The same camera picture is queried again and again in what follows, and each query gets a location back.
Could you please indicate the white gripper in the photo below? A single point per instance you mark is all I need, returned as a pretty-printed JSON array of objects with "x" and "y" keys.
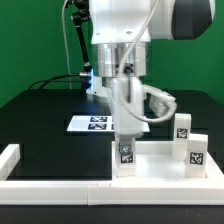
[{"x": 126, "y": 104}]

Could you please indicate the white square tabletop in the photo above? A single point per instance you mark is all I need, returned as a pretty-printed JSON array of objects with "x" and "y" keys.
[{"x": 154, "y": 161}]

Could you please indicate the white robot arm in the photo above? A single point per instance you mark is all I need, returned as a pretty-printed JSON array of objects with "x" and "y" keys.
[{"x": 122, "y": 31}]

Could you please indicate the white marker sheet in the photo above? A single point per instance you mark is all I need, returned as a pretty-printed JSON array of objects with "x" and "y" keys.
[{"x": 84, "y": 123}]

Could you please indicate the white U-shaped fence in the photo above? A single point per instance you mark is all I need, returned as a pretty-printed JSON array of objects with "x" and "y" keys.
[{"x": 117, "y": 191}]

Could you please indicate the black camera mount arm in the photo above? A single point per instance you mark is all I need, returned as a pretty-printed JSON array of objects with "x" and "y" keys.
[{"x": 81, "y": 30}]

